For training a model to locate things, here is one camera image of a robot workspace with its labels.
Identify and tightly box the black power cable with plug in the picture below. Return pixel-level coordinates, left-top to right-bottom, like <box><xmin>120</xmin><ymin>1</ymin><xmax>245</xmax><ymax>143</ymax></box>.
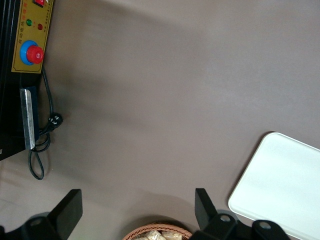
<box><xmin>27</xmin><ymin>66</ymin><xmax>64</xmax><ymax>181</ymax></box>

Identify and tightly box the black control box yellow panel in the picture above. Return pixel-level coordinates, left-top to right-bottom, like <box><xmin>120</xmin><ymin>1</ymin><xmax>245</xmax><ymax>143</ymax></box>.
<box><xmin>0</xmin><ymin>0</ymin><xmax>56</xmax><ymax>161</ymax></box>

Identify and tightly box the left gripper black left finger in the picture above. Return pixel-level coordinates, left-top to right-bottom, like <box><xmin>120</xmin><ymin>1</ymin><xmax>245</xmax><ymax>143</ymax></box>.
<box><xmin>0</xmin><ymin>189</ymin><xmax>83</xmax><ymax>240</ymax></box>

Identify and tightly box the wicker basket with snack packets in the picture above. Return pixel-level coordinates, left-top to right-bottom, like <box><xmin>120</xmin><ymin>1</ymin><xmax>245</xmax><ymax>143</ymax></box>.
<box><xmin>121</xmin><ymin>222</ymin><xmax>193</xmax><ymax>240</ymax></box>

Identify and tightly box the wrapped rice cracker snack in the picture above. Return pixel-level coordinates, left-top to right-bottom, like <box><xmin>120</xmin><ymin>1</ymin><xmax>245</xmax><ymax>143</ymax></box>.
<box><xmin>161</xmin><ymin>230</ymin><xmax>185</xmax><ymax>240</ymax></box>
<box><xmin>143</xmin><ymin>229</ymin><xmax>163</xmax><ymax>240</ymax></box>

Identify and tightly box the red emergency stop button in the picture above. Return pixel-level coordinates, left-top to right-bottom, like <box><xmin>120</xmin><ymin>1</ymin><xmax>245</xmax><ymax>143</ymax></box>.
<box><xmin>19</xmin><ymin>39</ymin><xmax>45</xmax><ymax>66</ymax></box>

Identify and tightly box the cream plastic serving tray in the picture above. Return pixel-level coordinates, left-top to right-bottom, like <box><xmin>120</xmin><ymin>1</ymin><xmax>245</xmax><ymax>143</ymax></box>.
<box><xmin>227</xmin><ymin>131</ymin><xmax>320</xmax><ymax>240</ymax></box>

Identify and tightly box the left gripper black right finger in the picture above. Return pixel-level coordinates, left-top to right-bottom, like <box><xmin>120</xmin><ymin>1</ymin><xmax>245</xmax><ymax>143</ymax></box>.
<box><xmin>189</xmin><ymin>187</ymin><xmax>292</xmax><ymax>240</ymax></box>

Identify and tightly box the silver metal bracket plate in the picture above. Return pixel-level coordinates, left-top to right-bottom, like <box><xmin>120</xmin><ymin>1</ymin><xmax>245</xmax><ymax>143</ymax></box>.
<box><xmin>19</xmin><ymin>87</ymin><xmax>38</xmax><ymax>150</ymax></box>

